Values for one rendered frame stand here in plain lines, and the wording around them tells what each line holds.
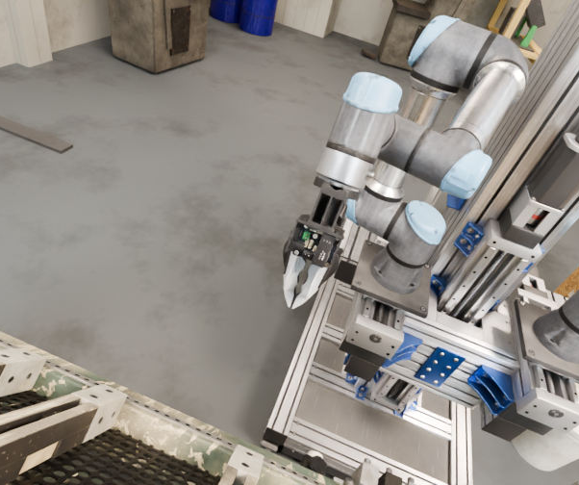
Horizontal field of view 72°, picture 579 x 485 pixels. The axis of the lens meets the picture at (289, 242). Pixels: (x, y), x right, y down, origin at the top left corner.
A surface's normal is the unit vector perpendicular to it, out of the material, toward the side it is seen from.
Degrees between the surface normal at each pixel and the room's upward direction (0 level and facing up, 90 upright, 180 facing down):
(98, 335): 0
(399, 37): 90
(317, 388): 0
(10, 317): 0
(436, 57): 87
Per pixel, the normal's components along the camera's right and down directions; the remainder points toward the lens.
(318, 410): 0.22, -0.73
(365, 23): -0.31, 0.58
